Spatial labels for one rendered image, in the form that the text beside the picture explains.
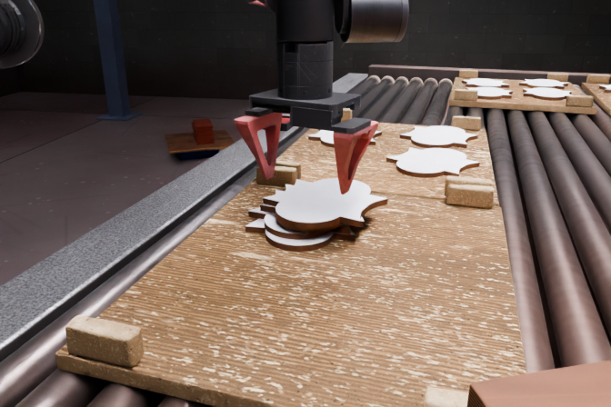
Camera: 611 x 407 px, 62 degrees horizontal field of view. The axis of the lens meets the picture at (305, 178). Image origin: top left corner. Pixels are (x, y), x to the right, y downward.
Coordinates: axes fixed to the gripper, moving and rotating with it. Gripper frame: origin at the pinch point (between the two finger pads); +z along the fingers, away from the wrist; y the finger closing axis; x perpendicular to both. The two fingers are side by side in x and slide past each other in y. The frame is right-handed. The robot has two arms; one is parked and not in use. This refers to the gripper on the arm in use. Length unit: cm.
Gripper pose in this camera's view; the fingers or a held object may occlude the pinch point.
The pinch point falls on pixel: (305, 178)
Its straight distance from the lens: 56.2
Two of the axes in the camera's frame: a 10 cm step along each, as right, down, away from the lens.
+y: -8.6, -1.6, 4.8
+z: 0.0, 9.5, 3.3
